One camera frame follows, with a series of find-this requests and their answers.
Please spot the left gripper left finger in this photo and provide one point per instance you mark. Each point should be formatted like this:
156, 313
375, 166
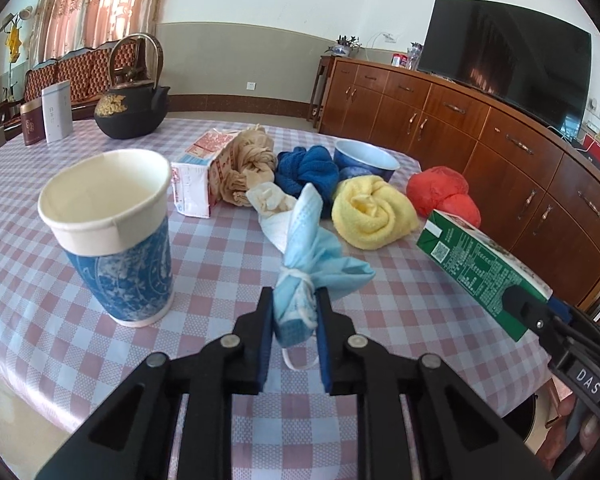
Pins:
255, 331

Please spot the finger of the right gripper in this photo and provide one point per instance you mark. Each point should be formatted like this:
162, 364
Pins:
535, 309

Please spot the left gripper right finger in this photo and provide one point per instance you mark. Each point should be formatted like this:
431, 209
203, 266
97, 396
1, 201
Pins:
338, 373

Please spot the green white milk carton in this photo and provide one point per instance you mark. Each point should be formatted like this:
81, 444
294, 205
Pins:
482, 267

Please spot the light blue face mask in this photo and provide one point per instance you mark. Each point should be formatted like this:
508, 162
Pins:
313, 259

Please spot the cream tissue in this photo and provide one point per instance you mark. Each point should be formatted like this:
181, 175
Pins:
274, 208

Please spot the yellow cloth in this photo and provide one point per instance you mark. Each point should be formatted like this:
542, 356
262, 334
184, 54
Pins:
369, 213

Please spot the red plastic bag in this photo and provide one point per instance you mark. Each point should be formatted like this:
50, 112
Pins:
444, 189

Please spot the red white carton box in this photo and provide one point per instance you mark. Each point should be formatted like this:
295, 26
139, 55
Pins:
198, 175

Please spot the blue cloth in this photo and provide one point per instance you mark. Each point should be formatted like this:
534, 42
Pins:
301, 166

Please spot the tan cloth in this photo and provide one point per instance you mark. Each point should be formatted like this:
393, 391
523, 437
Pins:
252, 162

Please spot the blue patterned paper cup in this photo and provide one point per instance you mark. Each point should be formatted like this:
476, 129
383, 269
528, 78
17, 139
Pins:
109, 213

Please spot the black trash bucket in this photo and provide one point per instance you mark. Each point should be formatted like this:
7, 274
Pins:
521, 419

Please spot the wooden sideboard cabinet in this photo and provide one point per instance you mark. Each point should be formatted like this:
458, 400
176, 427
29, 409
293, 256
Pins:
537, 196

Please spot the red box on cabinet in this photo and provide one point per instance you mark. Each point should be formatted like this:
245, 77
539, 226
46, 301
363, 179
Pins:
591, 148

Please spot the pink checkered tablecloth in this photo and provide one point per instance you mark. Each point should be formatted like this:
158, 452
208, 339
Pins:
61, 355

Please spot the black flat television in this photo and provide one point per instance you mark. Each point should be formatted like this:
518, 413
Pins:
534, 62

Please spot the black iron teapot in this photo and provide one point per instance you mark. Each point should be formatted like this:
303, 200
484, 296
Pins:
137, 107

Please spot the dark red tin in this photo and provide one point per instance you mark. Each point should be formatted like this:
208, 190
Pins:
32, 122

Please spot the white tea box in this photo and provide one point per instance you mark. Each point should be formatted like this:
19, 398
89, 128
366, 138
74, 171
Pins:
57, 113

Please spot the small potted plant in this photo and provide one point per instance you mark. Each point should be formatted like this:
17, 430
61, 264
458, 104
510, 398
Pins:
345, 47

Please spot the wooden sofa bench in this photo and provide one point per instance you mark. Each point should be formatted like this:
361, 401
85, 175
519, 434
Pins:
87, 71

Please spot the pink curtain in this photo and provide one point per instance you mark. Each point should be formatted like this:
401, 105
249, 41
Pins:
62, 26

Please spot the yellow orchid plant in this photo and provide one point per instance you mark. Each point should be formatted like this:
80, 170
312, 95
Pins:
11, 28

